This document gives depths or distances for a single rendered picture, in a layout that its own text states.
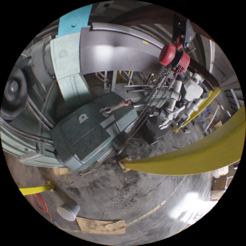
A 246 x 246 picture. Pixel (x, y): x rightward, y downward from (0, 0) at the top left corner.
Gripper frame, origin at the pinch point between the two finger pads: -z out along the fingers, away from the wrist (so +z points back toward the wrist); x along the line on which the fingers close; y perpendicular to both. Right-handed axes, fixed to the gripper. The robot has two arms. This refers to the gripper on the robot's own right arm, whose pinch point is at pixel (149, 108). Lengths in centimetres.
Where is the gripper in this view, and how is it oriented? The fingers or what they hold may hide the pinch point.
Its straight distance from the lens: 74.8
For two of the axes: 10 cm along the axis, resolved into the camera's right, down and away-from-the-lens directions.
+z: 9.5, 3.0, 0.3
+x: 2.4, -8.1, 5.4
